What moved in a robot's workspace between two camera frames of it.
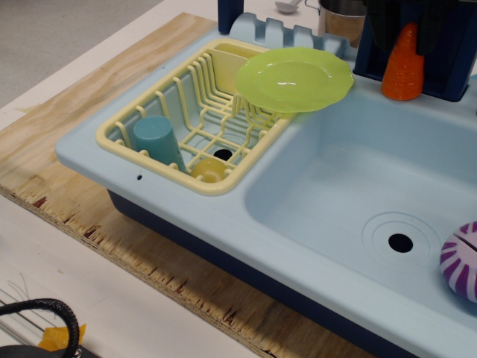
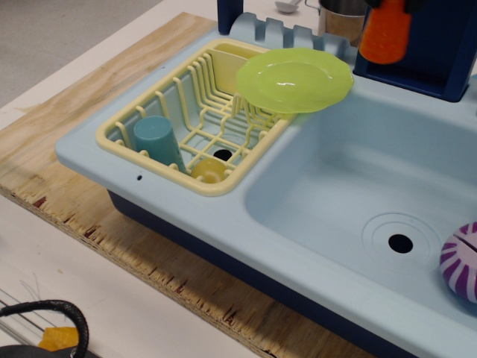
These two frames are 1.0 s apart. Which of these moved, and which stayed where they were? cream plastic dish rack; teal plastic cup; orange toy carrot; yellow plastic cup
Moved: orange toy carrot
Stayed: teal plastic cup; yellow plastic cup; cream plastic dish rack
